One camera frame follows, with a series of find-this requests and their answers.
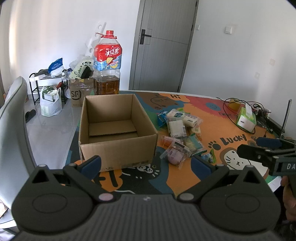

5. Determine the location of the purple mochi snack packet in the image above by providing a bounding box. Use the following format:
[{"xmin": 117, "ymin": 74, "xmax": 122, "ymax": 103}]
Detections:
[{"xmin": 160, "ymin": 148, "xmax": 187, "ymax": 169}]

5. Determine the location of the white cake snack packet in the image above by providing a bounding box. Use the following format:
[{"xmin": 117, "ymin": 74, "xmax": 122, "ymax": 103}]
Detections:
[{"xmin": 169, "ymin": 120, "xmax": 187, "ymax": 138}]

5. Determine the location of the blue snack wrapper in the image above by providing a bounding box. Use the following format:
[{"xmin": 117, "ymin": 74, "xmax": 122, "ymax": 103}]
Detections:
[{"xmin": 157, "ymin": 111, "xmax": 168, "ymax": 128}]

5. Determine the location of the orange jelly snack packet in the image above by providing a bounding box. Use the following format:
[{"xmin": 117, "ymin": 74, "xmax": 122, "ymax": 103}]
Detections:
[{"xmin": 161, "ymin": 136, "xmax": 175, "ymax": 148}]

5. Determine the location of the person right hand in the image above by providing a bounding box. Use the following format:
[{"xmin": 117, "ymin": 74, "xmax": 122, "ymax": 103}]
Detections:
[{"xmin": 281, "ymin": 176, "xmax": 296, "ymax": 221}]

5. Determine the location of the green tissue box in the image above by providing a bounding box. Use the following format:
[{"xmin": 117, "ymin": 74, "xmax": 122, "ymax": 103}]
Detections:
[{"xmin": 236, "ymin": 104, "xmax": 256, "ymax": 133}]

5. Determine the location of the colourful cartoon table mat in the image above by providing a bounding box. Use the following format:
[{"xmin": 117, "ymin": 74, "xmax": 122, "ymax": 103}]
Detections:
[{"xmin": 67, "ymin": 90, "xmax": 285, "ymax": 195}]

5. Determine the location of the open cardboard box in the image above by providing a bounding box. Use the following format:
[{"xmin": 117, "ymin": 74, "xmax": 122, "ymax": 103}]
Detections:
[{"xmin": 78, "ymin": 94, "xmax": 158, "ymax": 172}]

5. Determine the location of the grey chair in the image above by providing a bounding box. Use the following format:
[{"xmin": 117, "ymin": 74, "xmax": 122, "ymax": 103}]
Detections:
[{"xmin": 1, "ymin": 76, "xmax": 36, "ymax": 230}]

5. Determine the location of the yellow box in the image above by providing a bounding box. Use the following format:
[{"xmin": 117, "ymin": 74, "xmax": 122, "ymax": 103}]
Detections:
[{"xmin": 228, "ymin": 98, "xmax": 241, "ymax": 111}]

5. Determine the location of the black slipper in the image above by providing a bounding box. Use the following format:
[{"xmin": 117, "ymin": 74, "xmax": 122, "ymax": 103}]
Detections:
[{"xmin": 25, "ymin": 109, "xmax": 36, "ymax": 123}]

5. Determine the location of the white plastic bag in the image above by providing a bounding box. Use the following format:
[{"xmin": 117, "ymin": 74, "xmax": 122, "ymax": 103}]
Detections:
[{"xmin": 40, "ymin": 86, "xmax": 62, "ymax": 118}]

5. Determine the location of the SF cardboard box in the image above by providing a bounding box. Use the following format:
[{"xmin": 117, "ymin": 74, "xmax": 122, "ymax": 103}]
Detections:
[{"xmin": 69, "ymin": 78, "xmax": 94, "ymax": 108}]

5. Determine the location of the black shoe rack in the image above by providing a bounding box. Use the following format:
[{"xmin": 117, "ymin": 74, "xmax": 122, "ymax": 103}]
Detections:
[{"xmin": 29, "ymin": 72, "xmax": 68, "ymax": 105}]

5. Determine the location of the panda pattern cushion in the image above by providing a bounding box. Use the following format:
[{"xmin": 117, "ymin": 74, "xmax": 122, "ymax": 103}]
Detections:
[{"xmin": 69, "ymin": 55, "xmax": 94, "ymax": 79}]

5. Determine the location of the blue bag on rack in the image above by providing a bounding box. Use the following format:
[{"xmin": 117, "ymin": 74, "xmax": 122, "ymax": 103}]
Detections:
[{"xmin": 48, "ymin": 58, "xmax": 63, "ymax": 74}]

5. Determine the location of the large iced tea bottle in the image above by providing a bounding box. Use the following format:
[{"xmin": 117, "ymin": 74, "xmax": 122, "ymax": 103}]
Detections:
[{"xmin": 93, "ymin": 30, "xmax": 122, "ymax": 95}]

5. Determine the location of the white foam board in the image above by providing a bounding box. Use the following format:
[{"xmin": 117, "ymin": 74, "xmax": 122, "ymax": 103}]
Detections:
[{"xmin": 85, "ymin": 21, "xmax": 107, "ymax": 57}]

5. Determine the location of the grey door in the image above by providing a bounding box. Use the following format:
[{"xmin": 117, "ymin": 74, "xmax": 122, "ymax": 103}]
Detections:
[{"xmin": 129, "ymin": 0, "xmax": 199, "ymax": 92}]

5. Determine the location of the black cable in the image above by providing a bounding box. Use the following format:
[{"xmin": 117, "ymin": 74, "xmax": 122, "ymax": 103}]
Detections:
[{"xmin": 217, "ymin": 97, "xmax": 273, "ymax": 135}]

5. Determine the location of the white light switch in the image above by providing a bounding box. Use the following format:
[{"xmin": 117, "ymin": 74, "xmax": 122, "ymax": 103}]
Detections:
[{"xmin": 225, "ymin": 26, "xmax": 232, "ymax": 34}]

